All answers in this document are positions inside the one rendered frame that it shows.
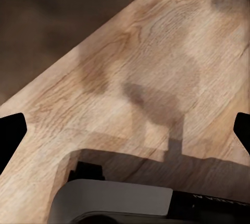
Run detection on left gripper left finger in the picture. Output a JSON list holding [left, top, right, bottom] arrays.
[[0, 113, 27, 175]]

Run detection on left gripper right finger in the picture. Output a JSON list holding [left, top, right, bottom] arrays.
[[233, 112, 250, 154]]

